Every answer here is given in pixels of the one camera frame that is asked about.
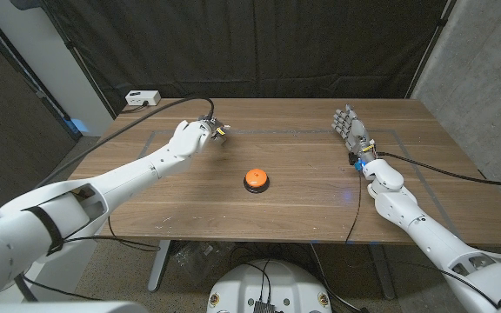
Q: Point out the orange button with black base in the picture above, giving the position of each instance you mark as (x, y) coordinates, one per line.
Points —
(256, 177)

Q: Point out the grey table leg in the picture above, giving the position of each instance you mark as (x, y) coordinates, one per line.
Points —
(382, 271)
(159, 265)

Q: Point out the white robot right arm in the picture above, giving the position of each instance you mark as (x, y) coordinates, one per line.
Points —
(424, 235)

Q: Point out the black backdrop cloth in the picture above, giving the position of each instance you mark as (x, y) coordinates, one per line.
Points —
(255, 43)

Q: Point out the black electronics box on torso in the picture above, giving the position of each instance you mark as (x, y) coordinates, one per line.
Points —
(264, 307)

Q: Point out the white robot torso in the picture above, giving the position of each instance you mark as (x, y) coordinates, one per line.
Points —
(272, 282)

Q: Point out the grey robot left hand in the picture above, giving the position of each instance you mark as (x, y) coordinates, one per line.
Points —
(216, 132)

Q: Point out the clear plastic bag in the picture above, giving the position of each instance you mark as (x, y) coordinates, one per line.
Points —
(200, 261)

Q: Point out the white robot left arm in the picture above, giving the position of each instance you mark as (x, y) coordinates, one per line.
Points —
(124, 178)

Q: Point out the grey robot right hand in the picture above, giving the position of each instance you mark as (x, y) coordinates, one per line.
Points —
(355, 130)

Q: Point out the white power outlet box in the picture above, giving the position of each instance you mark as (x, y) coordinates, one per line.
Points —
(142, 97)

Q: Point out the dark door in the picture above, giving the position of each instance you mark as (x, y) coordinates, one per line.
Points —
(11, 143)

